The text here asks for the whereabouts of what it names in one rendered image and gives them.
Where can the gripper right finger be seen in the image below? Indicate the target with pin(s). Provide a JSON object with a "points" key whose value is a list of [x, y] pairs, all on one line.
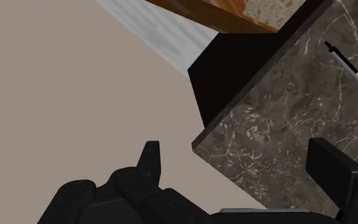
{"points": [[336, 169]]}

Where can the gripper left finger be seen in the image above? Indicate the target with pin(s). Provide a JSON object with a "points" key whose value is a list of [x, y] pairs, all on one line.
{"points": [[141, 192]]}

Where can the black and white pen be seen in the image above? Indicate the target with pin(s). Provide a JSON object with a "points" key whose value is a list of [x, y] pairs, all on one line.
{"points": [[346, 62]]}

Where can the black counter cabinet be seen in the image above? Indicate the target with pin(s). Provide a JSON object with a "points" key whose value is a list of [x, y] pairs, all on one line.
{"points": [[228, 68]]}

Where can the brown wooden cabinet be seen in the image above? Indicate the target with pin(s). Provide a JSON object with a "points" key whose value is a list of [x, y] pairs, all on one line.
{"points": [[197, 11]]}

